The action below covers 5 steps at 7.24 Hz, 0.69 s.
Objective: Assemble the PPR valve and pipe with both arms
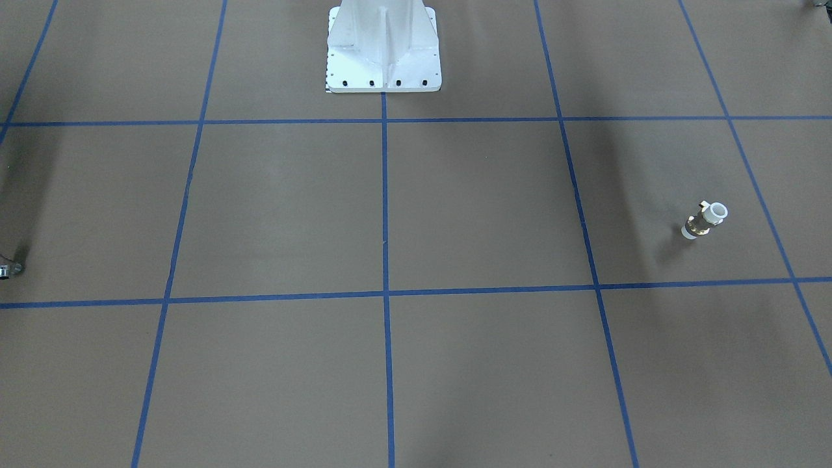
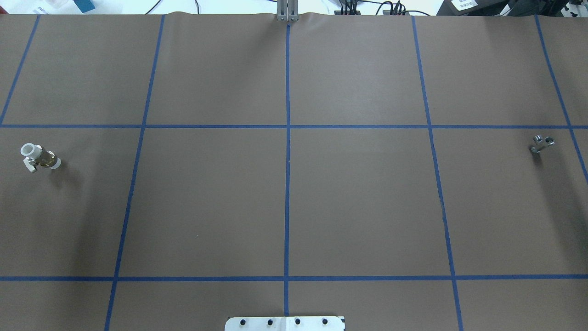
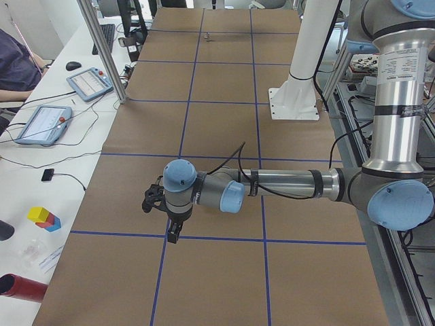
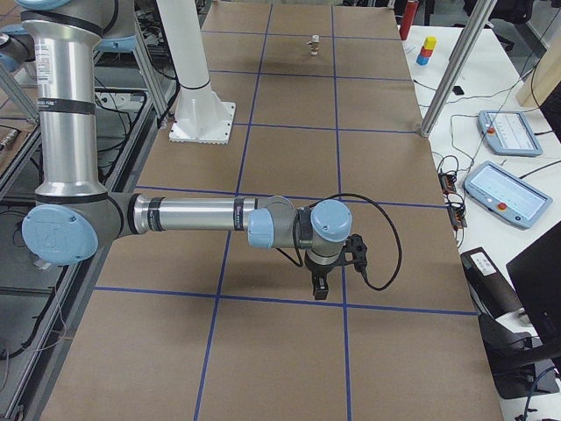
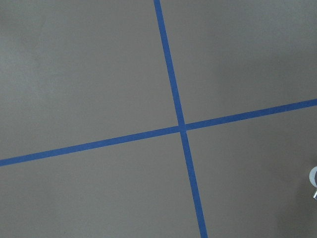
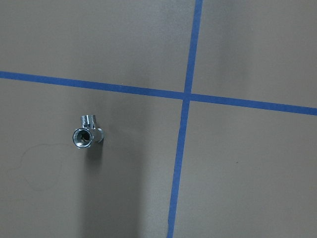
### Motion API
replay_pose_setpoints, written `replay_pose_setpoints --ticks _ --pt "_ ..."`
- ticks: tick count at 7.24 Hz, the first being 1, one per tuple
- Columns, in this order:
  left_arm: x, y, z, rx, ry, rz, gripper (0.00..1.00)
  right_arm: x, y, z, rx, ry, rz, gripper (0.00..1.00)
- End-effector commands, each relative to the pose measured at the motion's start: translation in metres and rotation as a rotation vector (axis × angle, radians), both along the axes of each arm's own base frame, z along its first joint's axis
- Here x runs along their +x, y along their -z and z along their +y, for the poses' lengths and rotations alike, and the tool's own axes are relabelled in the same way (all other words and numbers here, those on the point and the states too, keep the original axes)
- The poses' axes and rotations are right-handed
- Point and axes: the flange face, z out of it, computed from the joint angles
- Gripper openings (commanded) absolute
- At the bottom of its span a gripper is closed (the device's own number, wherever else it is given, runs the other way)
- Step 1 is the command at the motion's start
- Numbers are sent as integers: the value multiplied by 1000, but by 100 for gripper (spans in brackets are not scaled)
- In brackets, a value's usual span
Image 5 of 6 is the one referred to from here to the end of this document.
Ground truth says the white PPR pipe fitting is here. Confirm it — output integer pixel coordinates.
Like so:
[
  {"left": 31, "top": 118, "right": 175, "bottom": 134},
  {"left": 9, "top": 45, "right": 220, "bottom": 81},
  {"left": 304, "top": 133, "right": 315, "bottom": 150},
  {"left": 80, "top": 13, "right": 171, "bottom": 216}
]
[{"left": 309, "top": 166, "right": 317, "bottom": 200}]

